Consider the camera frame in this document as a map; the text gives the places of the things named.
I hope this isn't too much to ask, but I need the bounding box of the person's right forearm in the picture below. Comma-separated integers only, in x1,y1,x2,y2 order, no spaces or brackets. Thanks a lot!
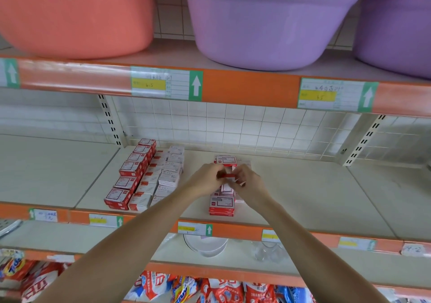
252,197,391,303

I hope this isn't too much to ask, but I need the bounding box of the person's left forearm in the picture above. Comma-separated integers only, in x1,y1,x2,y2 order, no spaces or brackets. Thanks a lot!
37,186,206,303

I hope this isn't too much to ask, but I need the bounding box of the pile of small colourful packets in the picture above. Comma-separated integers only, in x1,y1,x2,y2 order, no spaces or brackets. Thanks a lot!
0,255,277,303

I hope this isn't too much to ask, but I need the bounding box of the large label with green arrow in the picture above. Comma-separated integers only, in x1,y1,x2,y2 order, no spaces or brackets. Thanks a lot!
298,77,379,114
0,57,21,89
130,66,204,102

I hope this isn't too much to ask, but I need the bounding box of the purple plastic basin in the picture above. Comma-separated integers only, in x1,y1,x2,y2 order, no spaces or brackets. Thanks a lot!
180,0,390,72
353,0,431,80

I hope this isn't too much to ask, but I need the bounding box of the white shelf with orange edges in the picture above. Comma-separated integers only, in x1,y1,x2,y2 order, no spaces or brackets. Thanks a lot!
0,37,431,303

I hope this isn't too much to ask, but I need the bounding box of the orange plastic basin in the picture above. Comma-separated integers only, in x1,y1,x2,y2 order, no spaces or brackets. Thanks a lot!
0,0,169,59

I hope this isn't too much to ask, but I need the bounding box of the white perforated shelf upright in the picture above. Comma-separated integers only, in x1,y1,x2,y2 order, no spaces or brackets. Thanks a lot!
97,94,125,147
343,114,386,167

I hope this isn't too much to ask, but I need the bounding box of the pile of large red bags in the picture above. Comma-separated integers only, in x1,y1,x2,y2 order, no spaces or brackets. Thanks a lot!
275,285,317,303

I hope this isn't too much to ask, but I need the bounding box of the person's right hand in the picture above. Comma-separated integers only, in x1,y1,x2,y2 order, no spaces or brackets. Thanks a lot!
232,165,272,207

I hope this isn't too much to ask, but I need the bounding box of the white handwritten label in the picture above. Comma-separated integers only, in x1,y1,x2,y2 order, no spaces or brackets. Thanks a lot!
400,243,427,256

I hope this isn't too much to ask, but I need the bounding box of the cluster of clear glasses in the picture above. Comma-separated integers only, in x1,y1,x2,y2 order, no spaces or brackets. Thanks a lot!
251,240,278,261

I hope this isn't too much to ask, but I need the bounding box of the small price label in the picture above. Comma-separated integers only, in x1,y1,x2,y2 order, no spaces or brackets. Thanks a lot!
261,229,280,243
177,222,214,237
89,213,124,228
338,237,377,251
28,208,59,223

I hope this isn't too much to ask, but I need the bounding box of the person's left hand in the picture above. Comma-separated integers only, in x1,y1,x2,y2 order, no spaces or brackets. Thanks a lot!
183,163,227,198

